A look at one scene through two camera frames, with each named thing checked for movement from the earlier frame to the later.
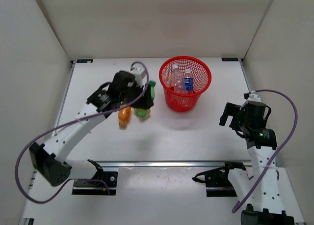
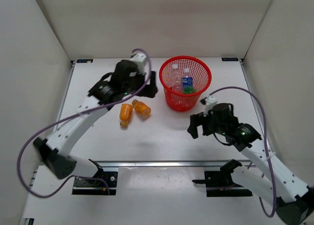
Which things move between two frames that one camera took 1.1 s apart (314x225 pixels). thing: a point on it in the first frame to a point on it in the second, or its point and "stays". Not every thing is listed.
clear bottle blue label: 188,82 stays
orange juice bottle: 124,115 stays
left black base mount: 97,187 stays
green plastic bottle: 144,113 to 189,90
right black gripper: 231,109 to 196,120
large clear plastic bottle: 177,79 stays
